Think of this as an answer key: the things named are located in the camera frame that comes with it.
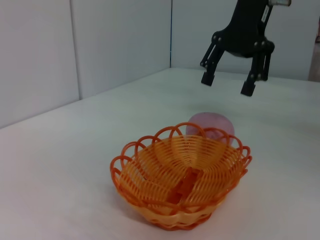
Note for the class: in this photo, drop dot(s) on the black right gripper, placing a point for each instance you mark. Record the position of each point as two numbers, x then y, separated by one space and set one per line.
245 30

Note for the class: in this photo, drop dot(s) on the orange woven plastic basket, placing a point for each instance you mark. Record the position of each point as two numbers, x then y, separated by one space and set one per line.
175 217

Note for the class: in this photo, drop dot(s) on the pink toy peach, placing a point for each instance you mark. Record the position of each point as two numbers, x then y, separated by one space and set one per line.
212 122

